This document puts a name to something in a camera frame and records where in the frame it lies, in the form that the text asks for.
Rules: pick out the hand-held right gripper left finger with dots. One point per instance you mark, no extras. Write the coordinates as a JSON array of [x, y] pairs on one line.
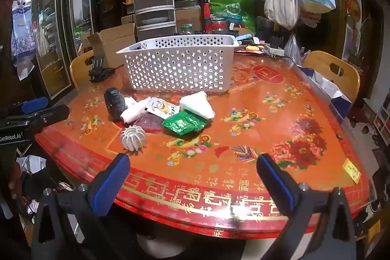
[[111, 179]]

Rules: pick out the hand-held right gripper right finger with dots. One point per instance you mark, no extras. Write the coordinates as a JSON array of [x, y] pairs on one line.
[[278, 183]]

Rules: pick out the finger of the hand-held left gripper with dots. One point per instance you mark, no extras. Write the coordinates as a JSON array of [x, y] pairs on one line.
[[51, 115], [33, 104]]

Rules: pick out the black cylindrical object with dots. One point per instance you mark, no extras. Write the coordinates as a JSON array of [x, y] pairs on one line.
[[114, 103]]

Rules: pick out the dark red soft packet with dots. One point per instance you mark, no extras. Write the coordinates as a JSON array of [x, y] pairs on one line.
[[152, 123]]

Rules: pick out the white cloth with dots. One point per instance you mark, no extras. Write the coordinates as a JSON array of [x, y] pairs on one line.
[[134, 110]]

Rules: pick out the white cartoon print snack packet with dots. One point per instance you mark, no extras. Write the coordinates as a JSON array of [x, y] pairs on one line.
[[161, 107]]

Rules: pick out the green foil packet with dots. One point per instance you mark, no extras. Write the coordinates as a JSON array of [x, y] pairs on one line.
[[182, 123]]

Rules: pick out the white triangular packet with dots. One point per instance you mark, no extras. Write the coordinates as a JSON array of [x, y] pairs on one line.
[[196, 104]]

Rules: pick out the white perforated plastic basket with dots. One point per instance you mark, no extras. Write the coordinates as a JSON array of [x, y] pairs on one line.
[[170, 71]]

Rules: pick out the wooden chair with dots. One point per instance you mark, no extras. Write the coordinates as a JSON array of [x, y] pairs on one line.
[[77, 71], [320, 63]]

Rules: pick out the black folding phone stand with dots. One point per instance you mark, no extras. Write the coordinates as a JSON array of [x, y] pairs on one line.
[[99, 72]]

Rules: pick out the blue and white plastic bag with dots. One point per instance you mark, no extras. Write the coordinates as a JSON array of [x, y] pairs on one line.
[[23, 31]]

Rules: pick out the yellow card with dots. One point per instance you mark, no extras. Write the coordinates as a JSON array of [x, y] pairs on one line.
[[352, 170]]

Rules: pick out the dark framed glass panel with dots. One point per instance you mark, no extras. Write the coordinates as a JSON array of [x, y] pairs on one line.
[[51, 19]]

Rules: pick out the open cardboard box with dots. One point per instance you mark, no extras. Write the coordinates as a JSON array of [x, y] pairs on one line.
[[112, 43]]

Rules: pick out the white and blue paper bag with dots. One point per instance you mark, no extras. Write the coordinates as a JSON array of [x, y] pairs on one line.
[[329, 89]]

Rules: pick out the shelf of colourful boxes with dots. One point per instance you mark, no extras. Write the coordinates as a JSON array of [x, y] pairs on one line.
[[382, 123]]

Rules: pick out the white power strip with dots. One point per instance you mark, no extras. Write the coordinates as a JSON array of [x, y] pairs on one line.
[[274, 49]]

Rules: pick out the glass jar with green lid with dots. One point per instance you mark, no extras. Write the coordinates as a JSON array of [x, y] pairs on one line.
[[186, 29]]

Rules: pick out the closed cardboard box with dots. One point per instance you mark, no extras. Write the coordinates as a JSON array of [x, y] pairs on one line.
[[187, 18]]

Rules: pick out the red lidded jar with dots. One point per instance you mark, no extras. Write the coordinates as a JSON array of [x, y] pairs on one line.
[[218, 27]]

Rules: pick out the green shopping bag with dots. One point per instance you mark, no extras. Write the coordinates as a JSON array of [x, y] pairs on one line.
[[234, 4]]

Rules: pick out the framed floral wall picture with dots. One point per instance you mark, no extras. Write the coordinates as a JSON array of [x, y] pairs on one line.
[[362, 19]]

